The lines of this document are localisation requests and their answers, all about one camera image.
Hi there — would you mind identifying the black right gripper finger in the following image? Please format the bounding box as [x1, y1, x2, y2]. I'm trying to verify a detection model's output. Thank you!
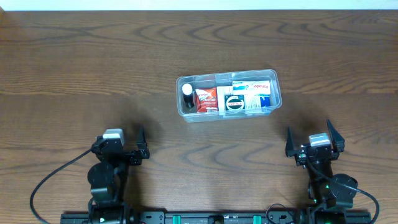
[326, 119, 345, 152]
[285, 127, 295, 157]

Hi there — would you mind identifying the grey wrist camera, left arm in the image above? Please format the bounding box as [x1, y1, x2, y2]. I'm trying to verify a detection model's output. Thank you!
[102, 128, 124, 146]

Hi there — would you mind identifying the green Zam-Buk tin box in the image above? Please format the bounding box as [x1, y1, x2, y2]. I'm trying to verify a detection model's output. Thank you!
[224, 95, 245, 111]

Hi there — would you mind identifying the red Panadol ActiFast box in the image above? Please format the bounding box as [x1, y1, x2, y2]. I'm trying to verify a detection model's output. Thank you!
[195, 88, 218, 113]

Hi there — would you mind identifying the dark bottle with white cap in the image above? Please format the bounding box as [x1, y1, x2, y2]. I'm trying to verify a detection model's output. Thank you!
[182, 83, 197, 113]

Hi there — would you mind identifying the black mounting rail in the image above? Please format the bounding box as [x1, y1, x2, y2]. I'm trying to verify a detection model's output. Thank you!
[60, 210, 373, 224]

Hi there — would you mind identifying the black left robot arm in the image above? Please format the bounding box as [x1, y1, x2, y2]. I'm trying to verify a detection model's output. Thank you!
[87, 127, 150, 224]

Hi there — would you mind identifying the clear plastic container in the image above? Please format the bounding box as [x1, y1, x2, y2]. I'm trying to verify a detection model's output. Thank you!
[176, 69, 282, 123]

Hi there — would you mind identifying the white blue medicine box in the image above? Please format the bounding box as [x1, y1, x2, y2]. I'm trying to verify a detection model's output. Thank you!
[216, 86, 271, 114]

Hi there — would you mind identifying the white blue Panadol box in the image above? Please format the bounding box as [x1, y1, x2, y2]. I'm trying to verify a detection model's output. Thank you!
[232, 80, 271, 95]

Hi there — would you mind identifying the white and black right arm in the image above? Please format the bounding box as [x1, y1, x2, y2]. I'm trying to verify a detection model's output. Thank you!
[285, 121, 358, 223]

